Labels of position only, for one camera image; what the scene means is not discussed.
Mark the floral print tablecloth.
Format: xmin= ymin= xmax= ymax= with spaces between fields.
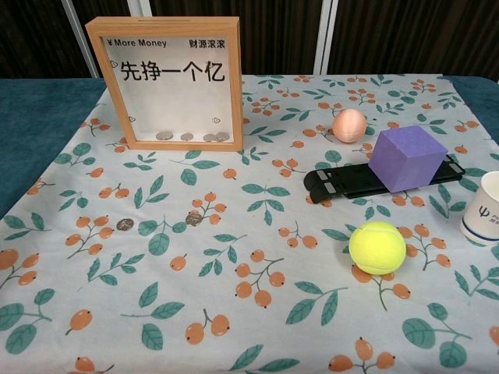
xmin=0 ymin=73 xmax=499 ymax=374

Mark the pink ball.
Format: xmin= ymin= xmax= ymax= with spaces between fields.
xmin=332 ymin=109 xmax=368 ymax=143

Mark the yellow tennis ball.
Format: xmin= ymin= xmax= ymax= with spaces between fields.
xmin=348 ymin=221 xmax=407 ymax=276

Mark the purple foam cube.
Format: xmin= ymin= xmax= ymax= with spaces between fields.
xmin=367 ymin=125 xmax=448 ymax=194

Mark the teal table cover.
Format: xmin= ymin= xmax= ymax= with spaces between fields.
xmin=0 ymin=76 xmax=499 ymax=219

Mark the white paper cup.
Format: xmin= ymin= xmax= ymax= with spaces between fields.
xmin=459 ymin=171 xmax=499 ymax=246

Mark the wooden frame money box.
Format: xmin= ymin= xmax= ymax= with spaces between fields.
xmin=85 ymin=16 xmax=245 ymax=153

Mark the white partition post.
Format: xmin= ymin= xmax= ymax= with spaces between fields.
xmin=313 ymin=0 xmax=339 ymax=75
xmin=60 ymin=0 xmax=99 ymax=78

